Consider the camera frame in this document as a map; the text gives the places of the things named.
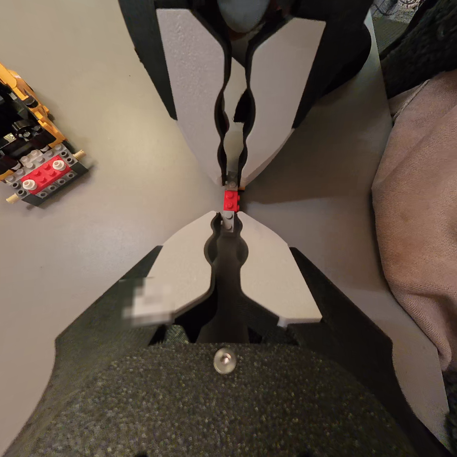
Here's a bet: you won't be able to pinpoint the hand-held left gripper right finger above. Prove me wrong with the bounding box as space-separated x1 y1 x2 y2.
235 211 323 327

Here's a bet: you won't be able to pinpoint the person's pink garment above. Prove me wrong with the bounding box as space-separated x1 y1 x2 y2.
371 70 457 375

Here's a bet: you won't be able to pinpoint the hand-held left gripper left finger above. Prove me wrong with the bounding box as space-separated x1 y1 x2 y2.
146 211 221 342

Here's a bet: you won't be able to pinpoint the yellow lego car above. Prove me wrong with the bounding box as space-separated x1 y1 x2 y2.
0 62 90 208

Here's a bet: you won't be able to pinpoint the grey lego plate orange ends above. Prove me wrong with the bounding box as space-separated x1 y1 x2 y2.
219 171 247 235

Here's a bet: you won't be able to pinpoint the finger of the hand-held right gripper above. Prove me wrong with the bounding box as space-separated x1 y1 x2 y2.
234 17 327 189
156 8 233 186

